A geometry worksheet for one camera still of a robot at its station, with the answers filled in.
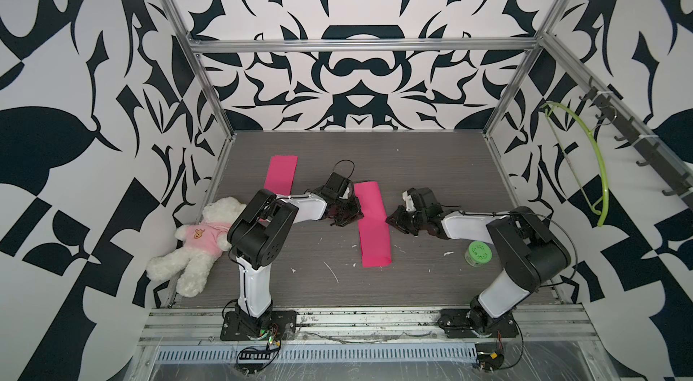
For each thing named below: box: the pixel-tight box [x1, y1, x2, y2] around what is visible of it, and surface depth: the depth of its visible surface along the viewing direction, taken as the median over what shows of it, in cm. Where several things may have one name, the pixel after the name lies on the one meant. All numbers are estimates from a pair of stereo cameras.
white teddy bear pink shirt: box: [146, 196, 247, 298], surface depth 79 cm
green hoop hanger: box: [540, 101, 610, 228], surface depth 75 cm
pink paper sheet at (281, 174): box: [263, 155, 299, 196], surface depth 108 cm
